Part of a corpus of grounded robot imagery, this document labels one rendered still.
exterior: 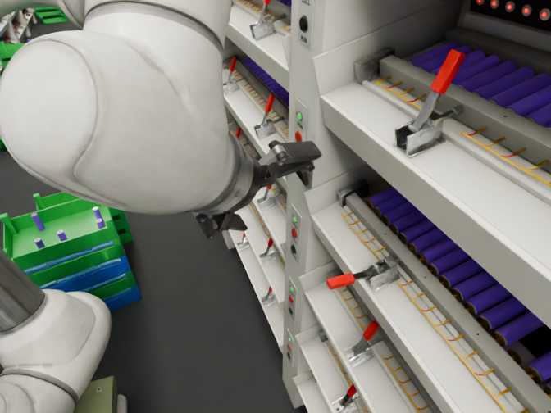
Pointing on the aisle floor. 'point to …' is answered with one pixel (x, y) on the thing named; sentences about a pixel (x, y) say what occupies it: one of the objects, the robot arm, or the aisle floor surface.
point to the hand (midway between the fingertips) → (272, 197)
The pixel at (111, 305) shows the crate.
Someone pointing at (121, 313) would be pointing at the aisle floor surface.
